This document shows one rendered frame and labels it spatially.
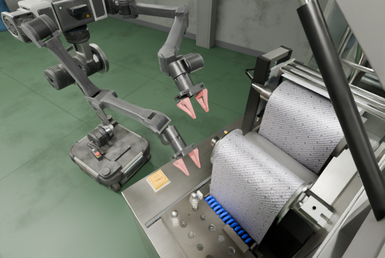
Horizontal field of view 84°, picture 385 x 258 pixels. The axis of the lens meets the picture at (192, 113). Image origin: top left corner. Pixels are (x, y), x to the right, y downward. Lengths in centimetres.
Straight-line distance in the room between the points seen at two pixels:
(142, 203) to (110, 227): 102
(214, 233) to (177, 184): 32
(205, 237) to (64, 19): 120
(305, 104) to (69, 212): 197
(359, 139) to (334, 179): 106
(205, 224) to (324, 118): 51
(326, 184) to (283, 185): 62
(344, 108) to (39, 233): 220
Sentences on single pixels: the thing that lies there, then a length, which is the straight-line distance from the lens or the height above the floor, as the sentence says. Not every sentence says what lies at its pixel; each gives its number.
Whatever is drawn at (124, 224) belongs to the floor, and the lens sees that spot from 201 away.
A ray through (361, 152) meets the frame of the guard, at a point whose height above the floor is 168.
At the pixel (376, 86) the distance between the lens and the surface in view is 151.
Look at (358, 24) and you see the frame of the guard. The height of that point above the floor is 176.
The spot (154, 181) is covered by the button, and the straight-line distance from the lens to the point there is 105.
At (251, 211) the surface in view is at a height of 116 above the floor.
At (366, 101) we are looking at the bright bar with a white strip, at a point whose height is 145.
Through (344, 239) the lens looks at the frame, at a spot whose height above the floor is 146.
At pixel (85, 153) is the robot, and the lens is 221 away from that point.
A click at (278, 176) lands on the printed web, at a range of 63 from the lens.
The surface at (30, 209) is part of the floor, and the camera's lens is 240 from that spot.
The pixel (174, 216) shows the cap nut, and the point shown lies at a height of 107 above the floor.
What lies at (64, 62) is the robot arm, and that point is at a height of 133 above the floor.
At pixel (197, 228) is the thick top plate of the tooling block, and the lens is 83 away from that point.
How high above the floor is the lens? 181
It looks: 41 degrees down
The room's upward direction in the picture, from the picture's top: 1 degrees clockwise
